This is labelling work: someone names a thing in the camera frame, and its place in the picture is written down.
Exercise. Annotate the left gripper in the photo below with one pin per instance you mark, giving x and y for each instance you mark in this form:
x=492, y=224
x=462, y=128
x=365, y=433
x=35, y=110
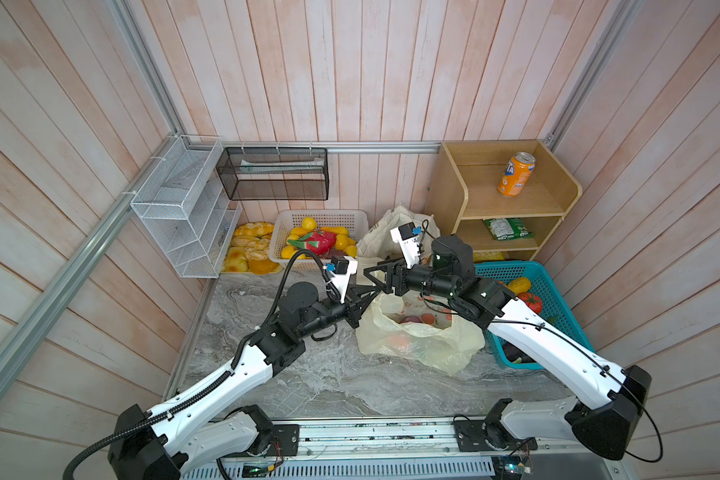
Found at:
x=355, y=303

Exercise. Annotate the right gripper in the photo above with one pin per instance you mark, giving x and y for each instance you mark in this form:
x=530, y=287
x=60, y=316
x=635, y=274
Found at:
x=394, y=272

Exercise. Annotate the canvas tote bag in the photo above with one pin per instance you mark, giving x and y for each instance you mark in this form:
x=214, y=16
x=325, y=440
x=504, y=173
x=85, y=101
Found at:
x=378, y=244

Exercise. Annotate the purple onion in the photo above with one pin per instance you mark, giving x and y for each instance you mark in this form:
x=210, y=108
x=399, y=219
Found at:
x=411, y=319

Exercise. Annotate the yellow plastic bag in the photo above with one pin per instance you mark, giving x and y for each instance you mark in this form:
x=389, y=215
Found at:
x=444, y=341

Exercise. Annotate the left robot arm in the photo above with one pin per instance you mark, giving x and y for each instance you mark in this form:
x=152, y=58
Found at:
x=156, y=444

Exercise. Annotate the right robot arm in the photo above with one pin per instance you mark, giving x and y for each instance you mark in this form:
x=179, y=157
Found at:
x=607, y=400

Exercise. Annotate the dragon fruit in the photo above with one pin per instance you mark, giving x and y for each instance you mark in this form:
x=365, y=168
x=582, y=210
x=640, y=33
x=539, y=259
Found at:
x=320, y=242

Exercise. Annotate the yellow snack packet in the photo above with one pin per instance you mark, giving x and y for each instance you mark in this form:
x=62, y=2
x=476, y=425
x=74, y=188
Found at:
x=489, y=256

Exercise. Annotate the white plastic basket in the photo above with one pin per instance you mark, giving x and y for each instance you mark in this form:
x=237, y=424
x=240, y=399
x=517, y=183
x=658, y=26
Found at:
x=349, y=226

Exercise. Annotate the green snack packet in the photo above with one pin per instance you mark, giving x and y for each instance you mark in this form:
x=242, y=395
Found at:
x=506, y=229

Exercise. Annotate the yellow bell pepper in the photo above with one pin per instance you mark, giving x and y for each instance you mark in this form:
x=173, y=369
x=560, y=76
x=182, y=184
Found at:
x=519, y=285

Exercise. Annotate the teal plastic basket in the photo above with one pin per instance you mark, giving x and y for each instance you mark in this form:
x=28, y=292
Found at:
x=554, y=308

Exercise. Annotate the wooden shelf unit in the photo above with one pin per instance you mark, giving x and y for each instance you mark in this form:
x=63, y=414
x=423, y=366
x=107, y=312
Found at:
x=463, y=194

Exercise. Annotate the black mesh basket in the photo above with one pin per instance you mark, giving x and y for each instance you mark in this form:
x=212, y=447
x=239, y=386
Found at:
x=274, y=173

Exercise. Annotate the red tomato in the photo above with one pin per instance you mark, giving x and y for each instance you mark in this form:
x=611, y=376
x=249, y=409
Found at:
x=532, y=301

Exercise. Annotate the orange soda can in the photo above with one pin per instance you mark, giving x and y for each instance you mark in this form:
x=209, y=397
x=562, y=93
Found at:
x=517, y=172

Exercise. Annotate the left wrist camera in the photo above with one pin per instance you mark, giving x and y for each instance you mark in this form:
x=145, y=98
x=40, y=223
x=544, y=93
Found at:
x=339, y=271

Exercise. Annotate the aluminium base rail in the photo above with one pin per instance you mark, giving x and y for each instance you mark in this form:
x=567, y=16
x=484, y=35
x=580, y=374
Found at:
x=376, y=448

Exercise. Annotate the white wire rack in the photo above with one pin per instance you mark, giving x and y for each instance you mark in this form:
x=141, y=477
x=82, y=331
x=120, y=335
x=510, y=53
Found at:
x=183, y=205

